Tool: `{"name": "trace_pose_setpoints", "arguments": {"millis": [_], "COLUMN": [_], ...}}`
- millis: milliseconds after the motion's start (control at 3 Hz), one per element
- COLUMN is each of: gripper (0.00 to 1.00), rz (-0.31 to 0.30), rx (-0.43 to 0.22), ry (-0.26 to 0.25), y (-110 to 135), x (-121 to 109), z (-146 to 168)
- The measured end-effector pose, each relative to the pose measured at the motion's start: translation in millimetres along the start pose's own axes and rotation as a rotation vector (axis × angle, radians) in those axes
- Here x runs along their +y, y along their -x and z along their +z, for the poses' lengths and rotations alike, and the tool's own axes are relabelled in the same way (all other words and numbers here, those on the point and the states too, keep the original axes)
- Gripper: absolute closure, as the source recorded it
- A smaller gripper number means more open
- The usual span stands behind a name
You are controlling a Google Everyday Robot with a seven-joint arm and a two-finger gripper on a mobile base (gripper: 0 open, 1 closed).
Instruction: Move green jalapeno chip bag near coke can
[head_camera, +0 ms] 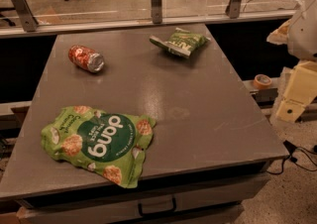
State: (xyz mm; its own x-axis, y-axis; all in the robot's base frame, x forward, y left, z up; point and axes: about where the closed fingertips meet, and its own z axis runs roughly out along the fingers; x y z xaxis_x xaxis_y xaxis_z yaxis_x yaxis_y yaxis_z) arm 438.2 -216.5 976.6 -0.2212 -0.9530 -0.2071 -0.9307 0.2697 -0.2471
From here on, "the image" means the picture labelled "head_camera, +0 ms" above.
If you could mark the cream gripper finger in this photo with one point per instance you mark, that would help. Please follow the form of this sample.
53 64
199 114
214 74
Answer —
289 110

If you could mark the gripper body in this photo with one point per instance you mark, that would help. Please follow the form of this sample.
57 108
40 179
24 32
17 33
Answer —
305 35

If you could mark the green jalapeno chip bag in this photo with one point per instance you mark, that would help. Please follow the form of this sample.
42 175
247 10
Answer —
181 42

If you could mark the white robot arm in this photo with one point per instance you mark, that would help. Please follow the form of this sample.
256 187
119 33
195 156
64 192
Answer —
300 35

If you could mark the green dang rice chips bag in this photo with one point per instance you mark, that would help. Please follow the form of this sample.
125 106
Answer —
110 144

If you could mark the red coke can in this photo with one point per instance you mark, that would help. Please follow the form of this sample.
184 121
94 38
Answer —
86 58

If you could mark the orange tape roll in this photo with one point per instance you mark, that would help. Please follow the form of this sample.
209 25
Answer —
262 81

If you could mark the grey table drawer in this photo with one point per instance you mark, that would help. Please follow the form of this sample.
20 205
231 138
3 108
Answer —
219 203

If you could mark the black drawer handle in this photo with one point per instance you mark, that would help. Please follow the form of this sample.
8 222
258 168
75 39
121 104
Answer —
156 206

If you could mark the middle metal bracket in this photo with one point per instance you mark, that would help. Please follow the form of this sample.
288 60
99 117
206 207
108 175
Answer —
156 11

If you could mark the left metal bracket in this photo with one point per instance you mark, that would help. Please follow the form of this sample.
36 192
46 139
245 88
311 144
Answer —
27 19

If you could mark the metal barrier rail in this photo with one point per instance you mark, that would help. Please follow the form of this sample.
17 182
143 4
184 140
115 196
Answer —
47 30

